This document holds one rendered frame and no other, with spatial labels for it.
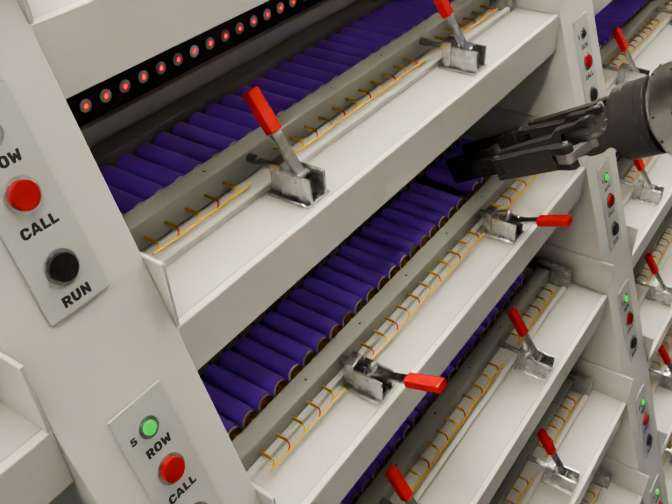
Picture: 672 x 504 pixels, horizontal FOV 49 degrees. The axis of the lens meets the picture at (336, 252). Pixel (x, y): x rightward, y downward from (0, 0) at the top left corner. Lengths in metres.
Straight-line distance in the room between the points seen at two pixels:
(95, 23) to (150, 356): 0.19
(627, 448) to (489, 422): 0.41
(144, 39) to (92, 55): 0.04
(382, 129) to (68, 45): 0.31
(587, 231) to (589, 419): 0.28
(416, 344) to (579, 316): 0.37
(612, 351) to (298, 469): 0.63
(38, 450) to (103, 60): 0.22
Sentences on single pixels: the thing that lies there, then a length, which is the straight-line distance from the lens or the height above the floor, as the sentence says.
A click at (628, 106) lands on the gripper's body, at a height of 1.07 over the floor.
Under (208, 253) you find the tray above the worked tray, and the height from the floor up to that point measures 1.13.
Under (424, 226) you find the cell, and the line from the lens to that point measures 0.81.
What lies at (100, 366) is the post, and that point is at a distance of 0.45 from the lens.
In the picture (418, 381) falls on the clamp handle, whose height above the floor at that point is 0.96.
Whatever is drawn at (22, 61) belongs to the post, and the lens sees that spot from 0.42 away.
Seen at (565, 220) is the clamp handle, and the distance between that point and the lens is 0.79.
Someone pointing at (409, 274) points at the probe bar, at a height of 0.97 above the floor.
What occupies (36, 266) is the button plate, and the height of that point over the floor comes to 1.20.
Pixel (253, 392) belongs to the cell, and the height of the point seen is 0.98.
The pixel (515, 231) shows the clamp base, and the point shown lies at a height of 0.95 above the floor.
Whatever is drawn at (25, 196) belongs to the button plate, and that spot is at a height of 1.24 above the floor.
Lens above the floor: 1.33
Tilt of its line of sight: 25 degrees down
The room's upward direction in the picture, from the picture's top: 19 degrees counter-clockwise
